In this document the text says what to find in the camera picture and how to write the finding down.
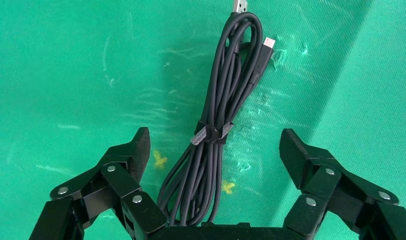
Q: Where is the black data cable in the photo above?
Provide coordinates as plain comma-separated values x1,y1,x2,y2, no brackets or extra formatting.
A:
156,0,277,228

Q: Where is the green table cloth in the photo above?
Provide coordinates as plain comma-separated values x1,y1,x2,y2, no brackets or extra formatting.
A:
0,0,406,240

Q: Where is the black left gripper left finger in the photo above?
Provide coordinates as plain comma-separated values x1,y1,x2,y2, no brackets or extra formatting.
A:
29,126,167,240

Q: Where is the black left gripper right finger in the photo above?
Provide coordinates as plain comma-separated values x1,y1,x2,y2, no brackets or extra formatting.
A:
279,128,406,240

